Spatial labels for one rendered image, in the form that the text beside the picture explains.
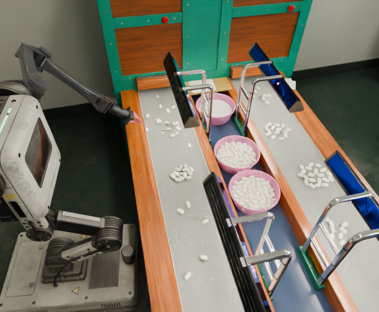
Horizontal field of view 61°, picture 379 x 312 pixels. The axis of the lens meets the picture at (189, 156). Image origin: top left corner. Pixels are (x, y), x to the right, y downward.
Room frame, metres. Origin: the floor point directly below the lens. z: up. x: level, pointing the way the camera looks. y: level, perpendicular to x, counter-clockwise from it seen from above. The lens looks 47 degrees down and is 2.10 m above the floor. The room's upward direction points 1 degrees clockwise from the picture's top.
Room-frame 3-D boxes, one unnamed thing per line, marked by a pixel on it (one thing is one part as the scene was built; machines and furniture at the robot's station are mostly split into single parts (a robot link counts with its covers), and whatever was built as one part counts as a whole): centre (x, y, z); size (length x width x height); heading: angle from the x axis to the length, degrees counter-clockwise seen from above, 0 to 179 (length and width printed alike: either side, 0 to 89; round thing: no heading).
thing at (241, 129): (1.59, -0.41, 0.90); 0.20 x 0.19 x 0.45; 14
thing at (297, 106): (1.61, -0.48, 1.08); 0.62 x 0.08 x 0.07; 14
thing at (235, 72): (2.05, -0.44, 0.83); 0.30 x 0.06 x 0.07; 104
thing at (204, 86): (1.49, -0.02, 0.90); 0.20 x 0.19 x 0.45; 14
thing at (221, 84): (1.92, -0.12, 0.77); 0.33 x 0.15 x 0.01; 104
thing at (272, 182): (1.01, -0.34, 0.72); 0.27 x 0.27 x 0.10
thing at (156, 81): (1.89, 0.22, 0.83); 0.30 x 0.06 x 0.07; 104
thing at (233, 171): (1.28, -0.27, 0.72); 0.27 x 0.27 x 0.10
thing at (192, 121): (1.48, 0.06, 1.08); 0.62 x 0.08 x 0.07; 14
